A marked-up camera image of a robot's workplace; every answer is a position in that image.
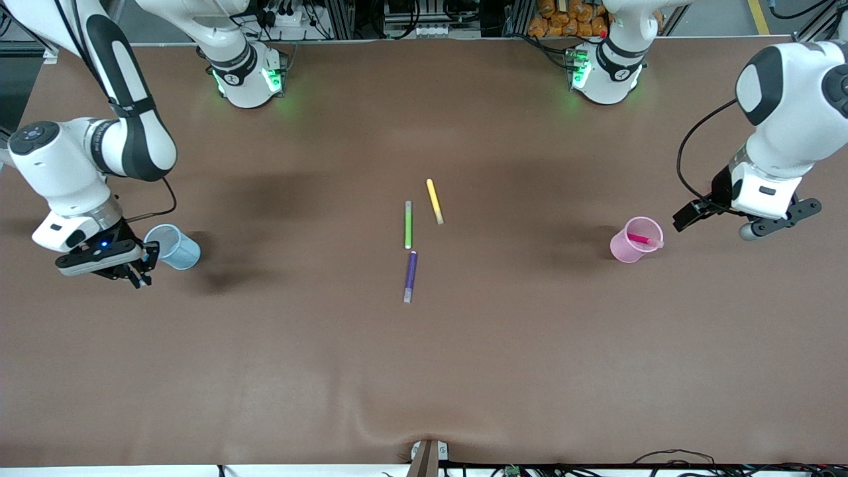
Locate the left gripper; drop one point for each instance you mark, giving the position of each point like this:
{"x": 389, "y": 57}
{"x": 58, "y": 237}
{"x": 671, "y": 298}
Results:
{"x": 718, "y": 192}

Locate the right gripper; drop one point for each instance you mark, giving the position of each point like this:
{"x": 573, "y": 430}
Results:
{"x": 123, "y": 232}

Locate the pink marker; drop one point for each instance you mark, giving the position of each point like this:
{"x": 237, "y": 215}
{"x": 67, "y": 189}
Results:
{"x": 639, "y": 238}

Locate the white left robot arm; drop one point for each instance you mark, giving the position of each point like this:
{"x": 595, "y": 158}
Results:
{"x": 788, "y": 132}

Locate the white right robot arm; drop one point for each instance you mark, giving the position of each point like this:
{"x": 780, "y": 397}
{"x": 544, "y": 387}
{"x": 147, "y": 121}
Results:
{"x": 59, "y": 165}

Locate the light blue mesh cup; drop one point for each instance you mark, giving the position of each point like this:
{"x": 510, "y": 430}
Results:
{"x": 182, "y": 255}

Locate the pink mesh cup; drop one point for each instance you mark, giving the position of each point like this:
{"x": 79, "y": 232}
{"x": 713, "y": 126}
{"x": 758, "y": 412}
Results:
{"x": 626, "y": 252}

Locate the purple marker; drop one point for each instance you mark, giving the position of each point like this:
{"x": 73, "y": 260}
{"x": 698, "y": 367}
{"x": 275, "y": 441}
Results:
{"x": 411, "y": 271}

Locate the green marker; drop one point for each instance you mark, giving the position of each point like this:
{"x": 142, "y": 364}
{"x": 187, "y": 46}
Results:
{"x": 408, "y": 225}

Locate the yellow marker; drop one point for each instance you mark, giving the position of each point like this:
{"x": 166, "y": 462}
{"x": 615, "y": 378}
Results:
{"x": 434, "y": 199}

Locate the white power strip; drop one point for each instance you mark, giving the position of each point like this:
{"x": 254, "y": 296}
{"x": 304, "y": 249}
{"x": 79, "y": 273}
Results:
{"x": 291, "y": 16}

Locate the brown table cover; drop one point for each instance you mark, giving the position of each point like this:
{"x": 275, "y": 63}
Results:
{"x": 424, "y": 358}

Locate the metal table edge clamp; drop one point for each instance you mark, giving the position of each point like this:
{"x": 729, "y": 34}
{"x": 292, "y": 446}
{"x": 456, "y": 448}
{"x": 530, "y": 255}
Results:
{"x": 429, "y": 457}

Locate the aluminium frame profile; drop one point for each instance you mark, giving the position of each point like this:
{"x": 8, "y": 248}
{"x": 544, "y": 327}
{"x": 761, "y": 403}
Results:
{"x": 818, "y": 26}

